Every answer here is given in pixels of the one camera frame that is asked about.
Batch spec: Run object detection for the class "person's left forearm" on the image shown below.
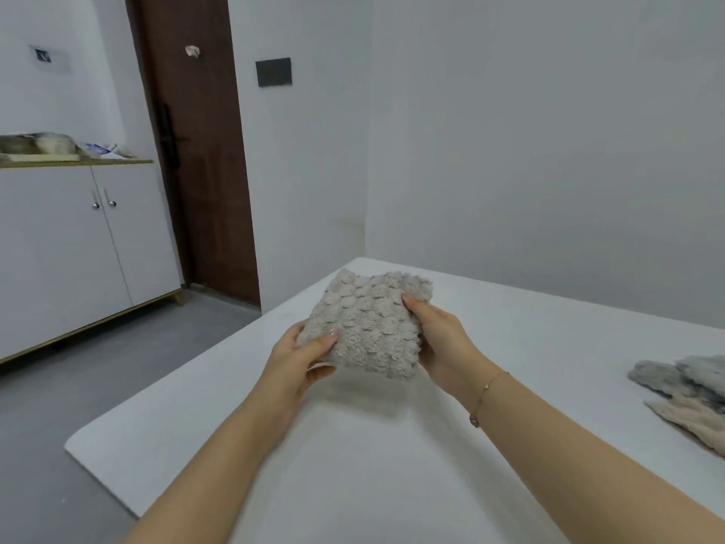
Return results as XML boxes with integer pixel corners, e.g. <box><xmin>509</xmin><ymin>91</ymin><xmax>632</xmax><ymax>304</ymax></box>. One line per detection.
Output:
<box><xmin>123</xmin><ymin>390</ymin><xmax>298</xmax><ymax>544</ymax></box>

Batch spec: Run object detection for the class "black door lock handle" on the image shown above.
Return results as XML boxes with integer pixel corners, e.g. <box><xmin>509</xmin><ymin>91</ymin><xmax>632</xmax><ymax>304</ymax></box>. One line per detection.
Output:
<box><xmin>156</xmin><ymin>101</ymin><xmax>189</xmax><ymax>172</ymax></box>

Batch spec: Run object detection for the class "person's right hand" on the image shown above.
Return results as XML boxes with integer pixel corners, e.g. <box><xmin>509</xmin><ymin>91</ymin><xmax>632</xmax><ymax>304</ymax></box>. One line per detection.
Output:
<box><xmin>402</xmin><ymin>294</ymin><xmax>495</xmax><ymax>404</ymax></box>

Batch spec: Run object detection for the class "thin gold bracelet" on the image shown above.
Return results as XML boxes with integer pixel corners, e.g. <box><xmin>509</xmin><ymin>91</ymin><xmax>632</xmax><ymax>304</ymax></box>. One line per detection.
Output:
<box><xmin>468</xmin><ymin>370</ymin><xmax>511</xmax><ymax>430</ymax></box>

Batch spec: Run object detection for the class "white glossy table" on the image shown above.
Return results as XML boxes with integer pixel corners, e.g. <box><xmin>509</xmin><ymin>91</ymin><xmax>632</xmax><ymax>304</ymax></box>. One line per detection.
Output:
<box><xmin>63</xmin><ymin>256</ymin><xmax>725</xmax><ymax>544</ymax></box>

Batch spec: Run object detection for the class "tray with grey cloth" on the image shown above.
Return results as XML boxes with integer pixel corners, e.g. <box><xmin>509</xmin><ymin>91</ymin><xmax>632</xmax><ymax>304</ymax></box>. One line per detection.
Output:
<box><xmin>0</xmin><ymin>131</ymin><xmax>84</xmax><ymax>164</ymax></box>

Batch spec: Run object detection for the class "person's left hand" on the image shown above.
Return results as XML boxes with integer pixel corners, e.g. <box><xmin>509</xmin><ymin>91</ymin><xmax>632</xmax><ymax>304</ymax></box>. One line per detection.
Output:
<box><xmin>250</xmin><ymin>321</ymin><xmax>341</xmax><ymax>419</ymax></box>

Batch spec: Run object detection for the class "taupe fluffy towel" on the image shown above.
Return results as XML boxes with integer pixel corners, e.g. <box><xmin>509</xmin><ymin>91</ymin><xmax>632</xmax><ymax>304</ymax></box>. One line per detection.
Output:
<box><xmin>295</xmin><ymin>267</ymin><xmax>435</xmax><ymax>382</ymax></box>

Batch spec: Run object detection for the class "blue-grey fluffy towel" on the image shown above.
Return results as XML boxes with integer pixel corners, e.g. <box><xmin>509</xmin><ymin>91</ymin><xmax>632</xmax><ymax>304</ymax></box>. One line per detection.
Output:
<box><xmin>627</xmin><ymin>354</ymin><xmax>725</xmax><ymax>416</ymax></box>

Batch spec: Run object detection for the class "person's right forearm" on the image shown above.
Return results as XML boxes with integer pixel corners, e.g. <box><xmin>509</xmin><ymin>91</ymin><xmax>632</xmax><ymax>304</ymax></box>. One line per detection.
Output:
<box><xmin>467</xmin><ymin>365</ymin><xmax>725</xmax><ymax>544</ymax></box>

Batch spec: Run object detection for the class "blue and white packet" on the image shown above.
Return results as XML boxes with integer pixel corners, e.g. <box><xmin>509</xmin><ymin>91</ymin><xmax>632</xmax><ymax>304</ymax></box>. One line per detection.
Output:
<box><xmin>82</xmin><ymin>141</ymin><xmax>137</xmax><ymax>161</ymax></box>

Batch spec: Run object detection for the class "dark brown wooden door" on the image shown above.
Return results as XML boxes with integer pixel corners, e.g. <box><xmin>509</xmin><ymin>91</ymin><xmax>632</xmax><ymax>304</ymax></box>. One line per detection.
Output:
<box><xmin>124</xmin><ymin>0</ymin><xmax>262</xmax><ymax>308</ymax></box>

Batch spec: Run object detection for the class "black wall switch panel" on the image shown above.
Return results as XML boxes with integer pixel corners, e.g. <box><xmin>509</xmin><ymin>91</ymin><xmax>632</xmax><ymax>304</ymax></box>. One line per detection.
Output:
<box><xmin>255</xmin><ymin>57</ymin><xmax>294</xmax><ymax>89</ymax></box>

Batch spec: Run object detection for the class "white cabinet with wooden base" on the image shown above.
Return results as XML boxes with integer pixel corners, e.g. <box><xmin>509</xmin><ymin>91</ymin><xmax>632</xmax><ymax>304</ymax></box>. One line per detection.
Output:
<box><xmin>0</xmin><ymin>158</ymin><xmax>186</xmax><ymax>367</ymax></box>

